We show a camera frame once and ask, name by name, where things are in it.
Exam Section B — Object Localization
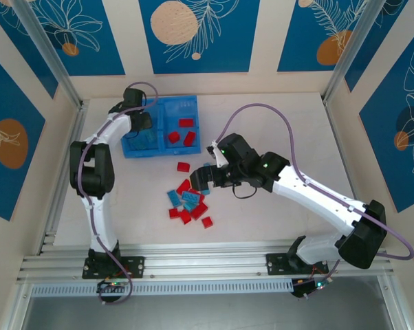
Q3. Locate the blue two-compartment plastic bin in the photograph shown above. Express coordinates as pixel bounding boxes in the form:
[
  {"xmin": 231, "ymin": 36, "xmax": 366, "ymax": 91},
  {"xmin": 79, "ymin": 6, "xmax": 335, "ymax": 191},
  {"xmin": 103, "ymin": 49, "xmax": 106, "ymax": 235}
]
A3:
[{"xmin": 120, "ymin": 95, "xmax": 201, "ymax": 159}]

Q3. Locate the grey metal panel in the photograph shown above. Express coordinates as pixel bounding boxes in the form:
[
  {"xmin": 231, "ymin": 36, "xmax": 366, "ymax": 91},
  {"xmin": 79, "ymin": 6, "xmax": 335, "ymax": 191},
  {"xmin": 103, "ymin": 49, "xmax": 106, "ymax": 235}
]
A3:
[{"xmin": 21, "ymin": 295, "xmax": 395, "ymax": 330}]

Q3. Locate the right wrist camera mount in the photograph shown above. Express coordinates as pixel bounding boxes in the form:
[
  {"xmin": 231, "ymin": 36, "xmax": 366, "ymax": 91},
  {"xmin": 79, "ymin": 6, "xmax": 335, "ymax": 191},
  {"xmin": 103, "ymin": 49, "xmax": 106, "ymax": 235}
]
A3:
[{"xmin": 206, "ymin": 140, "xmax": 228, "ymax": 169}]

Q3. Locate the thin black cable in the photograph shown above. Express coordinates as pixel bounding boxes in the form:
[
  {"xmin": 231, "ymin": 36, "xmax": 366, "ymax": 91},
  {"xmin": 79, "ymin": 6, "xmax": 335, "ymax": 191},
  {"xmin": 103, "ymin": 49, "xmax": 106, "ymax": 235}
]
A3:
[{"xmin": 232, "ymin": 180, "xmax": 261, "ymax": 199}]

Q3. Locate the aluminium mounting rail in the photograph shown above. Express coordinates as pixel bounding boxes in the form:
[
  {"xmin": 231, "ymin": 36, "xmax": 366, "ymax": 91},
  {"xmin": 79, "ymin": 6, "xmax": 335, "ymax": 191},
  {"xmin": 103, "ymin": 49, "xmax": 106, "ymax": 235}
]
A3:
[{"xmin": 16, "ymin": 240, "xmax": 395, "ymax": 285}]

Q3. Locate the aluminium frame post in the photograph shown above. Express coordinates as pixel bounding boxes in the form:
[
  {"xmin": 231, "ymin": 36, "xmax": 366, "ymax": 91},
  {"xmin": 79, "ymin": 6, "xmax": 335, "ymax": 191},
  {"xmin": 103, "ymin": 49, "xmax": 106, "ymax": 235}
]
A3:
[
  {"xmin": 322, "ymin": 0, "xmax": 409, "ymax": 104},
  {"xmin": 12, "ymin": 0, "xmax": 87, "ymax": 109}
]

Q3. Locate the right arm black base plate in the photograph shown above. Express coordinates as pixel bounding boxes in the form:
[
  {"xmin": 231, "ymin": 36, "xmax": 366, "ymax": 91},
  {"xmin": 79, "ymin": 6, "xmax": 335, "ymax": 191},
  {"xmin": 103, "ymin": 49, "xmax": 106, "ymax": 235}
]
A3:
[{"xmin": 265, "ymin": 252, "xmax": 330, "ymax": 276}]

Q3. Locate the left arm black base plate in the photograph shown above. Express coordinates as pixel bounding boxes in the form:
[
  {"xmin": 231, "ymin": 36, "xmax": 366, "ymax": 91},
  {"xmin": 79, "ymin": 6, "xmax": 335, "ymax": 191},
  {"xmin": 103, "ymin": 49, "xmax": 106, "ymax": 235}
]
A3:
[{"xmin": 82, "ymin": 256, "xmax": 146, "ymax": 279}]

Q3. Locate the white slotted cable duct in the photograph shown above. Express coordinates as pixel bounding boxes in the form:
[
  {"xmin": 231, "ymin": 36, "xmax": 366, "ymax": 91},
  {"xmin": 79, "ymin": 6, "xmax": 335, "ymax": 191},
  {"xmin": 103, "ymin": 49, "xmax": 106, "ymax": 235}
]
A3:
[{"xmin": 30, "ymin": 278, "xmax": 294, "ymax": 297}]

